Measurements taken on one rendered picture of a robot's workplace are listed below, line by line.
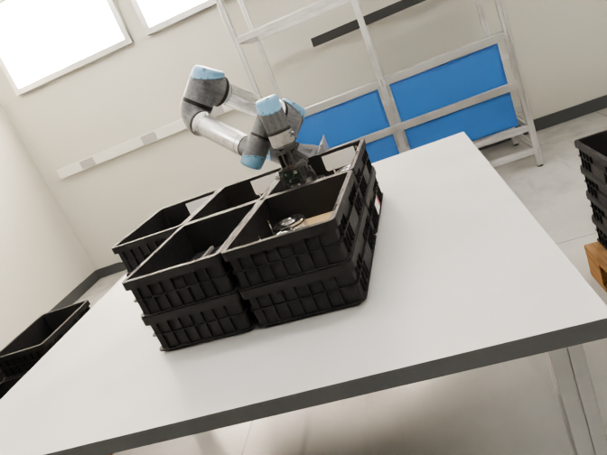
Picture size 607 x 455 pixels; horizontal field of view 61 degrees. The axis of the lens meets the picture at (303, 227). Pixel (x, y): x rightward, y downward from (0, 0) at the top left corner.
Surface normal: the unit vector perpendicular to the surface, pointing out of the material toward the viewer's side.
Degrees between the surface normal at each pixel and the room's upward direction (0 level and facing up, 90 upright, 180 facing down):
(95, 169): 90
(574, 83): 90
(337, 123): 90
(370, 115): 90
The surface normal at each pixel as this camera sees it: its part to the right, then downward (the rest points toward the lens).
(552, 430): -0.37, -0.88
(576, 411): -0.13, 0.36
